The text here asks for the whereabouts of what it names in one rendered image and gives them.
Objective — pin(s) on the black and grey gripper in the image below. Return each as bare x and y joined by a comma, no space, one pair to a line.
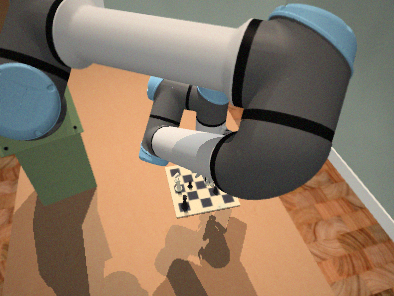
204,178

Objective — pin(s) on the black chess piece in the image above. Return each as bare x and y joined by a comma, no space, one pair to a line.
184,205

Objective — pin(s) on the chessboard with pieces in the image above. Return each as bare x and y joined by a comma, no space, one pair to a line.
200,197

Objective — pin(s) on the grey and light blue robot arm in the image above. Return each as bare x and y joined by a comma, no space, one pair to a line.
292,70

